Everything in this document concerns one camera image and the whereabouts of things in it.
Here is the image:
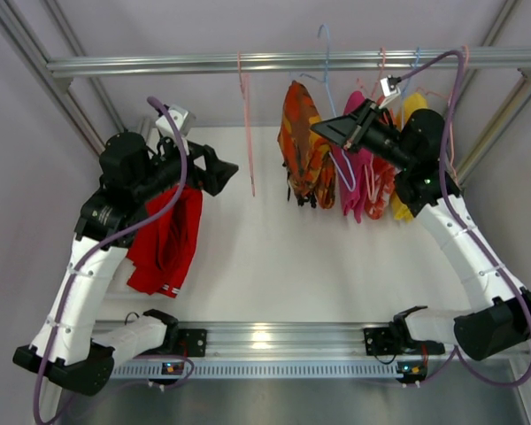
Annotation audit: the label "aluminium frame post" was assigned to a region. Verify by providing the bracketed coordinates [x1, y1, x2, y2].
[0, 1, 127, 165]

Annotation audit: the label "yellow trousers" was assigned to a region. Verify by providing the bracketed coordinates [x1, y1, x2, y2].
[389, 92, 428, 223]

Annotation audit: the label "blue hanger with patterned trousers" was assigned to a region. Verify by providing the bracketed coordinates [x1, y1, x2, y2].
[289, 23, 357, 192]

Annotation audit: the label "blue hanger with yellow trousers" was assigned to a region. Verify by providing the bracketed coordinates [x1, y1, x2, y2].
[399, 47, 422, 100]

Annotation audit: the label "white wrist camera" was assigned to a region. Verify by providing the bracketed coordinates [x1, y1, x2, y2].
[378, 75, 402, 109]
[155, 104, 196, 151]

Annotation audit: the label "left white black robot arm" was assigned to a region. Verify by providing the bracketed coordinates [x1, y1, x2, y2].
[12, 132, 239, 396]

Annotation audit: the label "red trousers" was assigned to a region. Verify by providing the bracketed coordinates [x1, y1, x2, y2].
[127, 186, 203, 298]

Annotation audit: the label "aluminium hanging rail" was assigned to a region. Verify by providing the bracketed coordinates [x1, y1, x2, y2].
[46, 47, 531, 80]

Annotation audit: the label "orange white tie-dye trousers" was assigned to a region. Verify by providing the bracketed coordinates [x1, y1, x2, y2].
[365, 94, 404, 220]

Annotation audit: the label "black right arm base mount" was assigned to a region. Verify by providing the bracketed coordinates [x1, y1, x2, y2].
[363, 326, 407, 358]

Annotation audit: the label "white plastic perforated basket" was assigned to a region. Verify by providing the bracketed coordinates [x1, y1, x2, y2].
[86, 181, 191, 305]

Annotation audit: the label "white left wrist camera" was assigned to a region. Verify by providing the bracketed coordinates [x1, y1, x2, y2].
[155, 104, 196, 151]

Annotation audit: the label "empty pink hanger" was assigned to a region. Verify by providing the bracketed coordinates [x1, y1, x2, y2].
[424, 45, 470, 183]

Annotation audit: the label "orange black patterned trousers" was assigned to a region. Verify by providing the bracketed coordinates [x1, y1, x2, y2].
[277, 81, 336, 209]

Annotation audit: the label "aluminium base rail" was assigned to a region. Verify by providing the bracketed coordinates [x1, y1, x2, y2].
[179, 321, 386, 360]

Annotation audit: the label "pink hanger with red trousers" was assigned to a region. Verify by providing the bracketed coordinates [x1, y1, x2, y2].
[236, 51, 256, 197]

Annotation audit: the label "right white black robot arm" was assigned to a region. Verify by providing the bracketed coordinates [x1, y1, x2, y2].
[311, 100, 531, 360]

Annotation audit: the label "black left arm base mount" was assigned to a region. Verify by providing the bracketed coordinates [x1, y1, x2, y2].
[158, 328, 208, 358]

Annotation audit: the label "grey slotted cable duct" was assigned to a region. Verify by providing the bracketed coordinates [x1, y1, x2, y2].
[110, 359, 421, 380]

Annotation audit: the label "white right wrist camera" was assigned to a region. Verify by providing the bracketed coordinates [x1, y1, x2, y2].
[378, 75, 402, 109]

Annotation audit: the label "magenta trousers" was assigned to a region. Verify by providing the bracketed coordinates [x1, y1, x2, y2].
[338, 89, 373, 224]

